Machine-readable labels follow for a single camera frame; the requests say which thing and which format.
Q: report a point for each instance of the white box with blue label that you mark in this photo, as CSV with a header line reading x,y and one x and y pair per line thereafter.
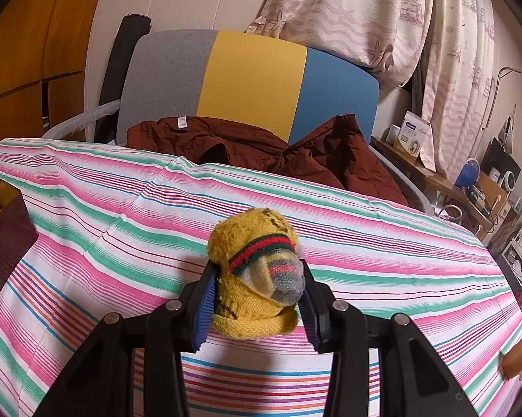
x,y
410,134

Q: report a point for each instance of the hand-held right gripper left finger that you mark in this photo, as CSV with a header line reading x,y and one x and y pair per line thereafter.
x,y
204,308

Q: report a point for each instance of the white jar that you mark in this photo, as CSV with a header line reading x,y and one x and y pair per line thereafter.
x,y
393,135

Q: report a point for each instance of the metal hook stand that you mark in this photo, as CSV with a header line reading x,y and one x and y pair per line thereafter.
x,y
497,91

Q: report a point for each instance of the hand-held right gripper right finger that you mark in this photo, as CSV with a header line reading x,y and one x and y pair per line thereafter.
x,y
310,312

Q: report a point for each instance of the pink patterned curtain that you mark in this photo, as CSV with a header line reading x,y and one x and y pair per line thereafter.
x,y
373,17

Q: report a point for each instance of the grey yellow blue chair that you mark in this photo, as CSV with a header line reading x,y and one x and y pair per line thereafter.
x,y
252,78

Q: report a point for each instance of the yellow knitted sock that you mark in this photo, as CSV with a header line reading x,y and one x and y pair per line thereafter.
x,y
243,234

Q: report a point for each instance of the tan block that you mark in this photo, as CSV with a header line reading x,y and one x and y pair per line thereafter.
x,y
521,354

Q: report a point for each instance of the black rolled mat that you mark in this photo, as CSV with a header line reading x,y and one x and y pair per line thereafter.
x,y
122,61

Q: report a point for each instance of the wooden wardrobe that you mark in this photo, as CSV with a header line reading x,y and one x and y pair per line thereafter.
x,y
26,30

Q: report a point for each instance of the maroon shirt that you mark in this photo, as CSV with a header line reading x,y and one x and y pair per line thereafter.
x,y
243,139

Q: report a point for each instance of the wooden shelf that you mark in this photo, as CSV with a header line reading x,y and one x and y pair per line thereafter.
x,y
439,182

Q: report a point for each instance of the pink green striped tablecloth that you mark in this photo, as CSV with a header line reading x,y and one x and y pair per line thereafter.
x,y
373,260

